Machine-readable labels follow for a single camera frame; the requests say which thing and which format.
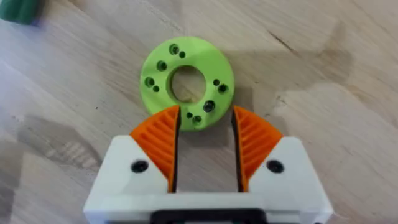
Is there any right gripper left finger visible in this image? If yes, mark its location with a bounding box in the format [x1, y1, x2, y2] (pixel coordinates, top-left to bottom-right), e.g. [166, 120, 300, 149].
[83, 105, 182, 215]

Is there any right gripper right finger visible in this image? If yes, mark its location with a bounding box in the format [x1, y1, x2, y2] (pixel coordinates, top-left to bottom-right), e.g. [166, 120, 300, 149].
[231, 105, 334, 215]

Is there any dark green toy vegetable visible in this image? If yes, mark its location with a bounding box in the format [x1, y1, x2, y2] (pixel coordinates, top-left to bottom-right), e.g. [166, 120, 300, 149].
[0, 0, 43, 26]

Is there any green disc with holes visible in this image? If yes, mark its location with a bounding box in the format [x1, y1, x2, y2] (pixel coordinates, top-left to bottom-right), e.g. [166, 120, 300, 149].
[139, 36, 235, 131]

